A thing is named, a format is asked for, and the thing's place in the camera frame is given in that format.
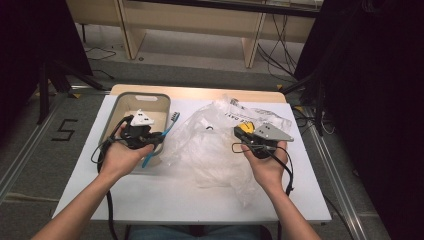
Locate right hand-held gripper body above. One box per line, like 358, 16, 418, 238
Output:
246, 122, 295, 160

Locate hand-held gripper black cable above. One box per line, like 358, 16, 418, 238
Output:
231, 142, 296, 240
90, 114, 135, 240

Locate bundle of black hanging cables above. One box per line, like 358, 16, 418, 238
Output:
255, 13, 300, 84

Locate blue toothbrush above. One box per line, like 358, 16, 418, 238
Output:
141, 111, 182, 169

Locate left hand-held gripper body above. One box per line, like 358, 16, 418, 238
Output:
119, 108, 156, 150

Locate right hand-held gripper black cable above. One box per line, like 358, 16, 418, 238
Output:
231, 142, 296, 240

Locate clear plastic bag yellow smiley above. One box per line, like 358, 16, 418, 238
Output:
159, 94, 295, 208

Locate light wooden background desk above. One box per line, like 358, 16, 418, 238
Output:
65, 0, 324, 70

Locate black cables beside table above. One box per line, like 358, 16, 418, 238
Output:
292, 105, 335, 136

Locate black floor cable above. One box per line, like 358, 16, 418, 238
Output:
83, 45, 118, 81

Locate person's left hand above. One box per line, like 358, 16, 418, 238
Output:
98, 124, 156, 183

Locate beige bin with grey rim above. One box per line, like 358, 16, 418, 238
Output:
97, 91, 172, 175

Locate light wooden table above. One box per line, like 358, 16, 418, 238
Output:
109, 83, 287, 104

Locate person's right hand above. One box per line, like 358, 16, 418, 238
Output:
241, 141, 289, 196

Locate metal floor rail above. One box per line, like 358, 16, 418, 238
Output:
293, 105, 369, 240
0, 85, 111, 205

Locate black curtain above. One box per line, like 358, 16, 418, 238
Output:
293, 0, 424, 240
0, 0, 94, 143

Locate white board table cover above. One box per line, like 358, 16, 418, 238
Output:
51, 94, 333, 225

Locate black metal stand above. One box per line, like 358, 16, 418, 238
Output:
35, 59, 105, 126
279, 71, 327, 137

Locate left hand-held gripper black cable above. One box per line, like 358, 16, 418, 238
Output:
90, 114, 135, 240

